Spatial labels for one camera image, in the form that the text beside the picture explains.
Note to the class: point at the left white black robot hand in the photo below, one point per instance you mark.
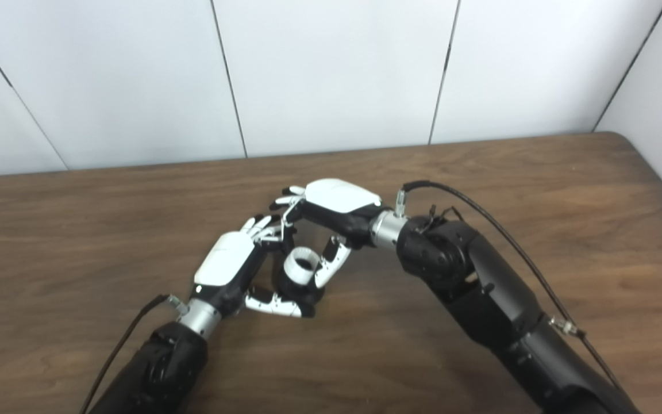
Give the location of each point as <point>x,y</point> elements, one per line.
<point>224,261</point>

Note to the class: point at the round black part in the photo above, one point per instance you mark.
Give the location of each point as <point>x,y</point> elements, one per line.
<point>299,294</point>

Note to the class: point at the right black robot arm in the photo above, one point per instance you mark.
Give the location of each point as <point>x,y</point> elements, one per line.
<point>480,293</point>

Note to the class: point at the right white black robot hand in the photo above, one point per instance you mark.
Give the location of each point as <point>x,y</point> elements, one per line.
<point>337,198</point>

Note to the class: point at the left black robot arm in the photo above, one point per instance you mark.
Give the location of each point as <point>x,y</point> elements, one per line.
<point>158,368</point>

